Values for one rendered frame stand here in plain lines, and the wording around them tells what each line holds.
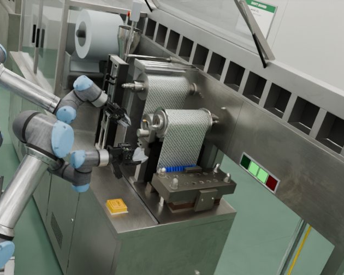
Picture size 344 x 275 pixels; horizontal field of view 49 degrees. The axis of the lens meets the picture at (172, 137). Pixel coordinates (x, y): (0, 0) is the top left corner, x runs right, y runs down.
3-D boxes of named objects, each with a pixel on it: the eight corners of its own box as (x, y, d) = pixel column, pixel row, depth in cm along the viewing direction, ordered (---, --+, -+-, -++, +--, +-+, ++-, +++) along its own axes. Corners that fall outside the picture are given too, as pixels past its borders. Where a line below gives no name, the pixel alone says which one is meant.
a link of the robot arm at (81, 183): (72, 179, 175) (75, 158, 171) (92, 188, 172) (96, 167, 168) (61, 185, 168) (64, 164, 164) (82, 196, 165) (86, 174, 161)
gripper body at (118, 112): (117, 126, 183) (99, 111, 175) (111, 119, 189) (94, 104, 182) (128, 114, 182) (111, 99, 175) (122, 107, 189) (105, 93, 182)
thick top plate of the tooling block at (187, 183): (150, 183, 185) (153, 173, 182) (215, 176, 206) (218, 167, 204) (166, 203, 173) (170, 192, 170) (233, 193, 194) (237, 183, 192)
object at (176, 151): (156, 169, 188) (164, 136, 180) (194, 166, 200) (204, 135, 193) (156, 169, 187) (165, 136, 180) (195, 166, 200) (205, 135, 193)
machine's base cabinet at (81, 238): (6, 139, 381) (11, 55, 346) (70, 137, 416) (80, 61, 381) (90, 370, 195) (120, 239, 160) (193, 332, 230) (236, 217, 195)
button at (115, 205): (106, 204, 173) (106, 199, 172) (120, 202, 177) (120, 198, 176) (111, 213, 168) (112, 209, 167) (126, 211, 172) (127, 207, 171)
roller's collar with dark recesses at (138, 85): (128, 89, 198) (131, 78, 196) (138, 90, 202) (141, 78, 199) (134, 94, 194) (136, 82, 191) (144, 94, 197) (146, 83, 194)
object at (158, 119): (158, 112, 180) (161, 126, 177) (162, 112, 181) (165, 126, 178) (151, 118, 185) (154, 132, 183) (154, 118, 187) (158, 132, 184)
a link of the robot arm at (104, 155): (99, 169, 165) (92, 160, 171) (108, 168, 168) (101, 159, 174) (101, 154, 162) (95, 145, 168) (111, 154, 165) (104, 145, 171)
